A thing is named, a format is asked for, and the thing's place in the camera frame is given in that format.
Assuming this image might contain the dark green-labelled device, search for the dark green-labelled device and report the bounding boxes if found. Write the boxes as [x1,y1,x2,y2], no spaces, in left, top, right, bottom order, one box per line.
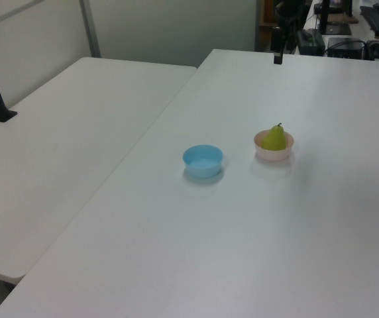
[296,28,326,56]

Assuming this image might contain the green pear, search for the green pear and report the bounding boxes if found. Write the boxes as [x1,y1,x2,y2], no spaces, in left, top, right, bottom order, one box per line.
[260,123,288,152]

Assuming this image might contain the pink plastic bowl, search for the pink plastic bowl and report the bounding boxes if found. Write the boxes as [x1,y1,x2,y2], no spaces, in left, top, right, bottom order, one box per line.
[253,129,295,162]

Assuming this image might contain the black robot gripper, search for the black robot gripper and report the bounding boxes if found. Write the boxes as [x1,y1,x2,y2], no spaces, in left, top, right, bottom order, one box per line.
[272,0,306,65]

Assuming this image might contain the black computer keyboard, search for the black computer keyboard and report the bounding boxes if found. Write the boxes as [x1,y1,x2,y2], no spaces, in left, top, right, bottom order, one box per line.
[359,5,379,33]

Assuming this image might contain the blue plastic bowl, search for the blue plastic bowl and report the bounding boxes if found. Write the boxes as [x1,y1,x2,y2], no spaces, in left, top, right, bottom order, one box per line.
[182,144,224,180]

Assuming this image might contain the black monitor stand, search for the black monitor stand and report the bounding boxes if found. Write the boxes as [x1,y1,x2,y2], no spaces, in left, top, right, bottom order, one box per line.
[313,0,359,36]

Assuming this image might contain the black electronics box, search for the black electronics box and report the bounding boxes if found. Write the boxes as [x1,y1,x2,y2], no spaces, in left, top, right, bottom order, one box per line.
[327,36,365,58]

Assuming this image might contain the grey partition frame post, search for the grey partition frame post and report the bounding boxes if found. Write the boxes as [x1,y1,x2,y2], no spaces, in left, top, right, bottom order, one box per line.
[80,0,102,59]

